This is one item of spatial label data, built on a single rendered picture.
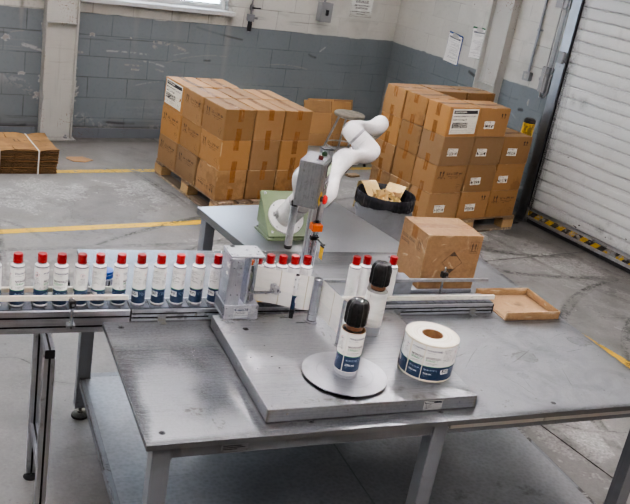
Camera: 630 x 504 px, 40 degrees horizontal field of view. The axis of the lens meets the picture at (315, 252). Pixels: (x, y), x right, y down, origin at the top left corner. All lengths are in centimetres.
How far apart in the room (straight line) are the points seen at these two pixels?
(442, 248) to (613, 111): 419
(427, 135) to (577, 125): 155
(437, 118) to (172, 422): 491
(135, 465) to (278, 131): 401
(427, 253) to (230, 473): 131
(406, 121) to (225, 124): 165
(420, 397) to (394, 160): 477
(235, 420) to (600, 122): 579
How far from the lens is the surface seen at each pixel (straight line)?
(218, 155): 687
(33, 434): 367
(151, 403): 285
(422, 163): 737
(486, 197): 781
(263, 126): 697
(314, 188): 340
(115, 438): 376
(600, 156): 805
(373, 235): 467
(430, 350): 311
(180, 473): 360
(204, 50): 913
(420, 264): 399
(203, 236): 465
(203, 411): 284
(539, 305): 425
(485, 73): 914
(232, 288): 327
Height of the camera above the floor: 234
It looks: 21 degrees down
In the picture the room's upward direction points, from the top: 10 degrees clockwise
